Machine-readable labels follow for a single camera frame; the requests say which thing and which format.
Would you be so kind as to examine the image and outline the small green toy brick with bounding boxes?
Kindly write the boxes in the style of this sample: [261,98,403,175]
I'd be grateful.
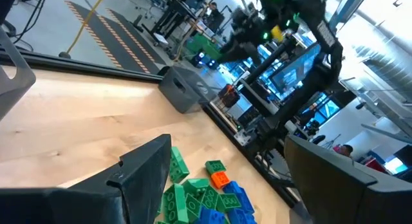
[201,185,220,211]

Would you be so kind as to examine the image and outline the computer monitor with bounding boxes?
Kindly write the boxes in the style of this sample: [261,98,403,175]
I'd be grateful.
[268,43,323,101]
[301,91,342,125]

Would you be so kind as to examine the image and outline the grey plastic bin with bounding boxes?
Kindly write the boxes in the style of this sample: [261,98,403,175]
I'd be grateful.
[0,26,37,122]
[157,65,217,115]

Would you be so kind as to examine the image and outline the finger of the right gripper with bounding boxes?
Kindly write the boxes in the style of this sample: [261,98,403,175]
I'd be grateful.
[249,50,263,66]
[220,42,258,63]

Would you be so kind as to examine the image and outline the yellow floor cable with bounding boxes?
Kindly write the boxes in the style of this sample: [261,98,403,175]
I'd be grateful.
[66,0,110,54]

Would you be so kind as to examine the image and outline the person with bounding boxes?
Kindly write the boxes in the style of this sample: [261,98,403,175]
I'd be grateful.
[333,143,355,159]
[205,1,226,33]

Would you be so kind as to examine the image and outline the green crate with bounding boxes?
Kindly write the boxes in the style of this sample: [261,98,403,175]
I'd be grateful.
[185,33,223,61]

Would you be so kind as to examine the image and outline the black desk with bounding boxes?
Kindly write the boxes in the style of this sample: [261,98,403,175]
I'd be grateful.
[141,0,207,46]

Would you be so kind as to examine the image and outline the long blue toy brick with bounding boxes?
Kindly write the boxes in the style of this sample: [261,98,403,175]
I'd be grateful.
[194,206,226,224]
[222,180,256,215]

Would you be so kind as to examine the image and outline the orange toy brick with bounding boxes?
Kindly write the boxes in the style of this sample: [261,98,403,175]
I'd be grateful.
[211,171,231,190]

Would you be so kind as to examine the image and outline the black floor mat orange stripes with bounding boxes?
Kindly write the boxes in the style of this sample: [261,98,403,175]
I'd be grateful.
[63,0,168,75]

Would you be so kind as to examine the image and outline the black basket orange contents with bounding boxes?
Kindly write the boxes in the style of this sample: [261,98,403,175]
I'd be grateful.
[218,84,241,108]

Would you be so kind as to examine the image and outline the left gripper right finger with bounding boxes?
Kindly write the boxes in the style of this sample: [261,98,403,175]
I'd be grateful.
[284,134,412,224]

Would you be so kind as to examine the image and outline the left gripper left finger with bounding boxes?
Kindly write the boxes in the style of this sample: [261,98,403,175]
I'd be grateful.
[0,134,173,224]

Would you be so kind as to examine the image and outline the black hanging cables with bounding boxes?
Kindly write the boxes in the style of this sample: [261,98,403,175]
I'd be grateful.
[12,0,49,44]

